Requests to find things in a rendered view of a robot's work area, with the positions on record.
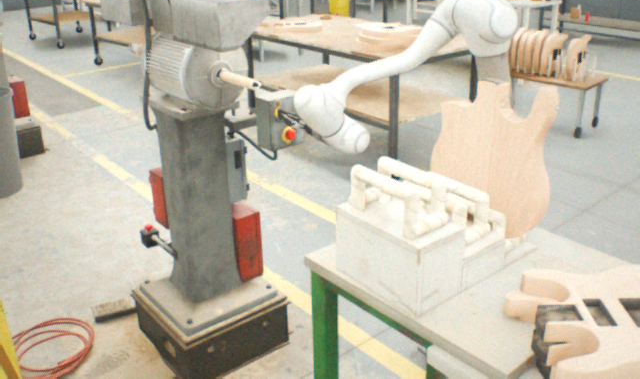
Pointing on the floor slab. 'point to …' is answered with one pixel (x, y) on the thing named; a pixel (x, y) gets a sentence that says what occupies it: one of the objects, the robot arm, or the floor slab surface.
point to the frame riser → (217, 341)
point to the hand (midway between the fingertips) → (284, 114)
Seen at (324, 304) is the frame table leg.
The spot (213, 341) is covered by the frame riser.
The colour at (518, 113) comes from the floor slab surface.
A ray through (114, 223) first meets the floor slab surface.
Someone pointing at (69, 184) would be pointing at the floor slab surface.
